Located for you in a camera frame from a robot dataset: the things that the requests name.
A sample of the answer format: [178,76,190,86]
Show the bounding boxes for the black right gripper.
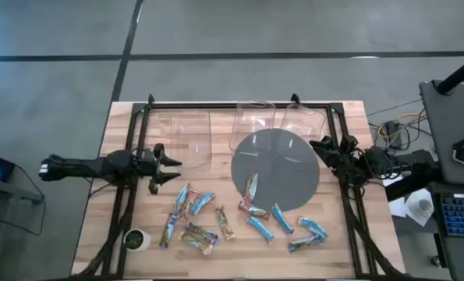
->
[309,134,367,179]

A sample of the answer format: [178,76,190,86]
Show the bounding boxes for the clear plastic bin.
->
[228,100,277,157]
[280,103,327,155]
[168,110,213,169]

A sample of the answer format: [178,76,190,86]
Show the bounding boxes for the white paper napkin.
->
[404,188,436,228]

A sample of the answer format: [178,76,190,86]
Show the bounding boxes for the black support beam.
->
[384,162,443,203]

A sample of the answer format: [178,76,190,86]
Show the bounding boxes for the black power adapter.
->
[384,120,401,137]

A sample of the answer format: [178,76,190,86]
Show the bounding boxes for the white paper sheet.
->
[388,196,407,219]

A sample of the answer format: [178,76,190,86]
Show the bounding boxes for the grey side cart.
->
[0,180,45,206]

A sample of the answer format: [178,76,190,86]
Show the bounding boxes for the small plant in white pot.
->
[122,228,151,253]

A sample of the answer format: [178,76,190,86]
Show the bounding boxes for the grey round mat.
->
[230,127,321,212]

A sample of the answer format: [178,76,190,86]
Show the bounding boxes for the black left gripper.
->
[136,143,182,195]

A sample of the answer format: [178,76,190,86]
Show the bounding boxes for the black pole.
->
[435,52,464,96]

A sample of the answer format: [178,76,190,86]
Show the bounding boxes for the tangled floor cables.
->
[367,111,428,153]

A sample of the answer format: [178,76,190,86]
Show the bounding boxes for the white cup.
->
[416,197,434,214]

